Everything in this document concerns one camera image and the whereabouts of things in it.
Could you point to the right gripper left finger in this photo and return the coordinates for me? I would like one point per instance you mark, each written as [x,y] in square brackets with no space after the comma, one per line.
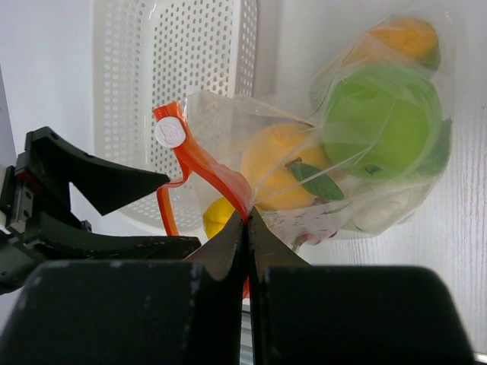
[133,311]

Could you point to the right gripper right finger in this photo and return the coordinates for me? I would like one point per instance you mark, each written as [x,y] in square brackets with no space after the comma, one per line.
[347,314]

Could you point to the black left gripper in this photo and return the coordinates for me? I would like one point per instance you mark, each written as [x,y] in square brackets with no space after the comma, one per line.
[51,164]

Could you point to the red grape bunch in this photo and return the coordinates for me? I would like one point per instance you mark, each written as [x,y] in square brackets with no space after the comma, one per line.
[308,225]

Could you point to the yellow bell pepper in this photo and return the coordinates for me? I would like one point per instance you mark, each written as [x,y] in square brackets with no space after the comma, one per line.
[216,216]

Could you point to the orange peach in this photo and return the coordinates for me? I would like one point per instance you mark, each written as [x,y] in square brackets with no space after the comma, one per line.
[287,168]

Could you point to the clear orange zip bag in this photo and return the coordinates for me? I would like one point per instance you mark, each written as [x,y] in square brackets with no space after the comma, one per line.
[212,179]

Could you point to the green apple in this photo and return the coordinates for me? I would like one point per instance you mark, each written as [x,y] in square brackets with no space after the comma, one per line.
[382,121]

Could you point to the yellow green mango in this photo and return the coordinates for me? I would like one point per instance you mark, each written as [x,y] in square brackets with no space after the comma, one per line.
[406,40]

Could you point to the white perforated plastic basket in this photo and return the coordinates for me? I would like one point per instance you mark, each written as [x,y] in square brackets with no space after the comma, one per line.
[151,53]

